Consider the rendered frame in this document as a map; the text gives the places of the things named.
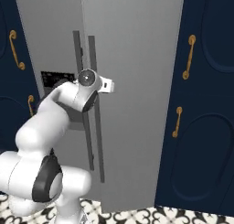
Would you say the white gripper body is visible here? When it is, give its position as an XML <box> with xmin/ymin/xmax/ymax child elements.
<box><xmin>107</xmin><ymin>80</ymin><xmax>116</xmax><ymax>94</ymax></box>

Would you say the plain grey fridge door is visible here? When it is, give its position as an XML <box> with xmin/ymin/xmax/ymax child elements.
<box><xmin>80</xmin><ymin>0</ymin><xmax>186</xmax><ymax>214</ymax></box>

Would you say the grey fridge door with dispenser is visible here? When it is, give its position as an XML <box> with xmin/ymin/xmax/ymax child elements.
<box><xmin>12</xmin><ymin>0</ymin><xmax>103</xmax><ymax>213</ymax></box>

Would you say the navy cupboard door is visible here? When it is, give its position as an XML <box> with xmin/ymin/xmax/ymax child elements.
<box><xmin>0</xmin><ymin>94</ymin><xmax>41</xmax><ymax>154</ymax></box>
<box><xmin>154</xmin><ymin>94</ymin><xmax>234</xmax><ymax>219</ymax></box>
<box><xmin>0</xmin><ymin>0</ymin><xmax>41</xmax><ymax>100</ymax></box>
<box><xmin>168</xmin><ymin>0</ymin><xmax>234</xmax><ymax>101</ymax></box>

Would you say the dark grey fridge door handle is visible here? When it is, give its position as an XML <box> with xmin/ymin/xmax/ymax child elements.
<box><xmin>87</xmin><ymin>35</ymin><xmax>106</xmax><ymax>184</ymax></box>
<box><xmin>71</xmin><ymin>29</ymin><xmax>96</xmax><ymax>172</ymax></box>

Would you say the gold curved cupboard handle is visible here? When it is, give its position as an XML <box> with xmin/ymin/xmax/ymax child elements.
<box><xmin>8</xmin><ymin>29</ymin><xmax>27</xmax><ymax>71</ymax></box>
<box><xmin>181</xmin><ymin>34</ymin><xmax>197</xmax><ymax>80</ymax></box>
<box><xmin>27</xmin><ymin>94</ymin><xmax>36</xmax><ymax>118</ymax></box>
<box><xmin>171</xmin><ymin>106</ymin><xmax>184</xmax><ymax>139</ymax></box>

